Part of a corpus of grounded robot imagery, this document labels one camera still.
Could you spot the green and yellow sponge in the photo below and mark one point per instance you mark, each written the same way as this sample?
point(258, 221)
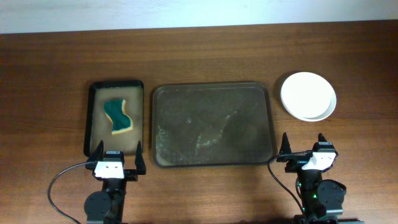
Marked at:
point(115, 111)

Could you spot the cream white plate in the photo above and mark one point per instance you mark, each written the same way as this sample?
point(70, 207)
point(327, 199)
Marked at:
point(305, 85)

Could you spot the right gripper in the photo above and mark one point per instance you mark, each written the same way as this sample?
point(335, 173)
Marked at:
point(296, 161)

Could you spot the large brown serving tray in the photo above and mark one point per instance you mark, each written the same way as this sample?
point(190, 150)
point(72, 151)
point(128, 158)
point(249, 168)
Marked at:
point(212, 124)

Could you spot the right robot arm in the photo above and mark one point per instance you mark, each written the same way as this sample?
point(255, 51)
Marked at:
point(320, 200)

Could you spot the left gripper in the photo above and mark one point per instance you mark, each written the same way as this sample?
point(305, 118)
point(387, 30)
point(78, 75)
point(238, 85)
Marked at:
point(132, 176)

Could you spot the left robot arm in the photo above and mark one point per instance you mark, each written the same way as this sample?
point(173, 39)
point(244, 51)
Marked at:
point(107, 205)

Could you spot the small black water tray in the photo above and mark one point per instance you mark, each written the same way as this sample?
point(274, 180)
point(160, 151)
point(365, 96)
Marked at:
point(98, 126)

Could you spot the pink plate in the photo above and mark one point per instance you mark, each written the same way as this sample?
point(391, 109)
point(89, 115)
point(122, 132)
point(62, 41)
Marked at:
point(311, 110)

